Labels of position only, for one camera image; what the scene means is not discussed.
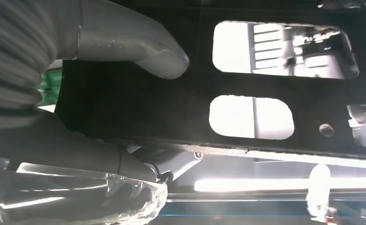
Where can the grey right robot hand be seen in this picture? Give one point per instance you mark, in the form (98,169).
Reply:
(114,31)

